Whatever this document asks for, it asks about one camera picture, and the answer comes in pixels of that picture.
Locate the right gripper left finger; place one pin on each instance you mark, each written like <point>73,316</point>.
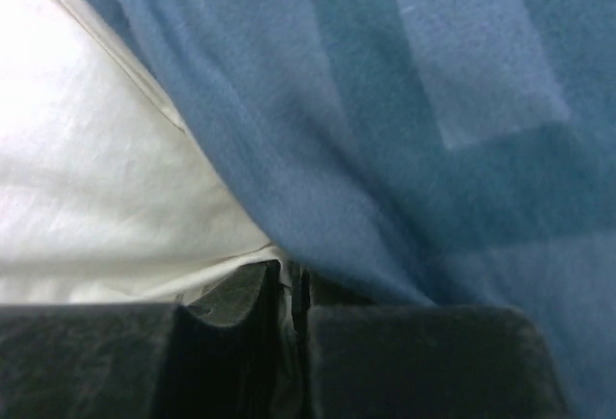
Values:
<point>215,358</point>

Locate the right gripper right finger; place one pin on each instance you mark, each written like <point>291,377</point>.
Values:
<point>365,360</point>

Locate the white pillow with red logo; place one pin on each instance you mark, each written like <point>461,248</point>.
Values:
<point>105,195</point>

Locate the blue lettered pillowcase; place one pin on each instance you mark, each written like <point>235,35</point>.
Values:
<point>430,151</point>

